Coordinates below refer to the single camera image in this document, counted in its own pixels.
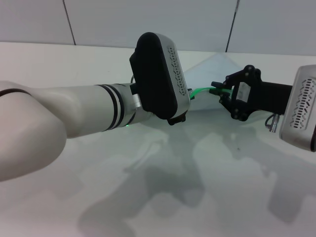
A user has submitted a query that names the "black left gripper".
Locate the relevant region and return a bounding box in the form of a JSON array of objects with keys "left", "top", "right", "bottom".
[{"left": 167, "top": 88, "right": 196, "bottom": 126}]

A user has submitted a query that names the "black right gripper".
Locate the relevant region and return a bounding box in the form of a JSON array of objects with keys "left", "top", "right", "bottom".
[{"left": 209, "top": 65, "right": 294, "bottom": 122}]

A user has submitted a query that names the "clear document bag green zipper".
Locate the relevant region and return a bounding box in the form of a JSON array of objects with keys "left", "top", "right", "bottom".
[{"left": 182, "top": 53, "right": 244, "bottom": 112}]

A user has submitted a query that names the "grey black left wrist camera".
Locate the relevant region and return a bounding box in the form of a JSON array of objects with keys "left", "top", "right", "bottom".
[{"left": 129, "top": 32, "right": 191, "bottom": 120}]

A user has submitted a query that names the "thin black cable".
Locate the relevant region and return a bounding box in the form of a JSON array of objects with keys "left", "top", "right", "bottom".
[{"left": 265, "top": 113, "right": 277, "bottom": 128}]

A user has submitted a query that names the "metal cable connector plug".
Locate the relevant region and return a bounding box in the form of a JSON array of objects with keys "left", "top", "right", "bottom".
[{"left": 268, "top": 115, "right": 282, "bottom": 133}]

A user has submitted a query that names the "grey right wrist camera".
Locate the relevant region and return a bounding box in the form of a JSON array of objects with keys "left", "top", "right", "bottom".
[{"left": 278, "top": 65, "right": 316, "bottom": 152}]

